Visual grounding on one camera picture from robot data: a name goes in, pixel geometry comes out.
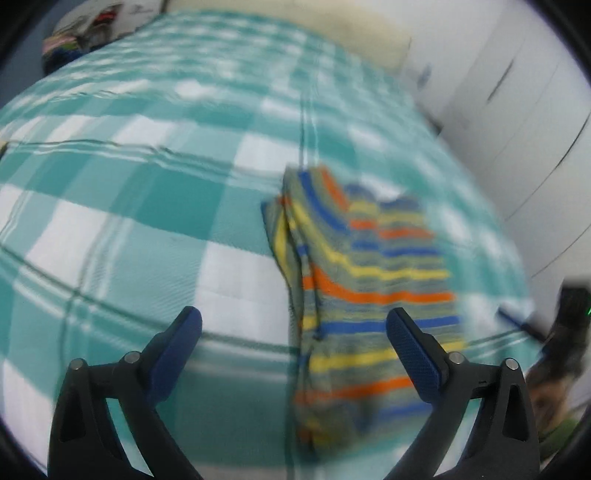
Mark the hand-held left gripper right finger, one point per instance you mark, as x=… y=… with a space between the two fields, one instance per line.
x=415 y=353

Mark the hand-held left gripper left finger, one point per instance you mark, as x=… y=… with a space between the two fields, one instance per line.
x=173 y=350

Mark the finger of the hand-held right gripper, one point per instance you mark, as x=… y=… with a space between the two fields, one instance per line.
x=519 y=323

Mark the striped knit sweater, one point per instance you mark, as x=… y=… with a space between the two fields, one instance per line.
x=369 y=286

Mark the pile of clothes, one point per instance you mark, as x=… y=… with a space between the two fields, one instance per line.
x=78 y=32

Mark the teal plaid bed blanket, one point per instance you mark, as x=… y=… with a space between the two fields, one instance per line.
x=138 y=184

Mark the white wardrobe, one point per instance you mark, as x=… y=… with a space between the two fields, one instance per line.
x=508 y=115

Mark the blue curtain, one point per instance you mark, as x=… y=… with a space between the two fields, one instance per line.
x=23 y=69

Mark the cream padded headboard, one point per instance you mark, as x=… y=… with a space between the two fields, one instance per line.
x=332 y=27

